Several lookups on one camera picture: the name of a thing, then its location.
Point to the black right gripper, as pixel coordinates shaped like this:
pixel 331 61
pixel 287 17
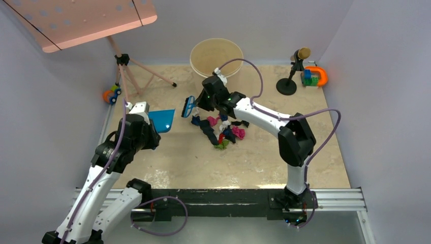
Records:
pixel 201 103

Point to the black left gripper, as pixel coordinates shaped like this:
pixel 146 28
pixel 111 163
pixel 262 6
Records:
pixel 154 136

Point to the blue hand brush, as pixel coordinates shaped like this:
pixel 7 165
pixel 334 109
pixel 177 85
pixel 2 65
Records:
pixel 188 107

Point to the blue dustpan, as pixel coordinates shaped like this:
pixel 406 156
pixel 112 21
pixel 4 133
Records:
pixel 162 120

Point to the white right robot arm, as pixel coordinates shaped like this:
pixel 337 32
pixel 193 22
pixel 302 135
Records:
pixel 295 139

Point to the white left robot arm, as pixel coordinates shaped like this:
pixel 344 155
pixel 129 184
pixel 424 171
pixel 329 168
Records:
pixel 87 222

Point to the white paper scrap right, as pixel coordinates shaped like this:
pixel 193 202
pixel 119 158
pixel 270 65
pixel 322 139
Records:
pixel 195 112

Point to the pink paper scrap left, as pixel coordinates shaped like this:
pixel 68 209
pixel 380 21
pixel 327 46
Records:
pixel 213 121

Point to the pink paper scrap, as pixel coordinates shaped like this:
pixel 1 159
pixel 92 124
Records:
pixel 238 132
pixel 213 121

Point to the dark blue scrap front left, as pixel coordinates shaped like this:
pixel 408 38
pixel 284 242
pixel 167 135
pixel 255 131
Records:
pixel 196 120

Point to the long black paper scrap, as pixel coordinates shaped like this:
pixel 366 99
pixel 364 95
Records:
pixel 208 131

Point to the black paper scrap by brush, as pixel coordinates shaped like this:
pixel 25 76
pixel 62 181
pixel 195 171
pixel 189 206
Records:
pixel 240 123

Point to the black paper scrap centre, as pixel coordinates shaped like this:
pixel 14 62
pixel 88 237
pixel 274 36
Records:
pixel 230 136

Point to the beige round bin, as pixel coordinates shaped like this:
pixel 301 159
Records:
pixel 213 53

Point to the red paper scrap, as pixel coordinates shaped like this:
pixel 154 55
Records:
pixel 221 138

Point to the pink paper scrap right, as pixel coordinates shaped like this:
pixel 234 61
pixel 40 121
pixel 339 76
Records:
pixel 238 132

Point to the orange wheeled toy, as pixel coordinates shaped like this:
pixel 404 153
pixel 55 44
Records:
pixel 110 96

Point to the green paper scrap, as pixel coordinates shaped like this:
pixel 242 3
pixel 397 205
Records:
pixel 222 145

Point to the black microphone stand toy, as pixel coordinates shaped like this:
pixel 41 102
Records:
pixel 286 86

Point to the orange colourful block toy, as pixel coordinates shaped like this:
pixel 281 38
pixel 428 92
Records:
pixel 314 76

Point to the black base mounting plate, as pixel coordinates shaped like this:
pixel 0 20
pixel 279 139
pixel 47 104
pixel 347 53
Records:
pixel 272 204

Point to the pink music stand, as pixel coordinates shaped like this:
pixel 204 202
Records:
pixel 58 25

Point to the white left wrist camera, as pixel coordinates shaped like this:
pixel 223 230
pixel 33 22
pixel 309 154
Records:
pixel 140 108

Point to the aluminium frame rail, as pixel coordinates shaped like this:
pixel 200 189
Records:
pixel 327 199

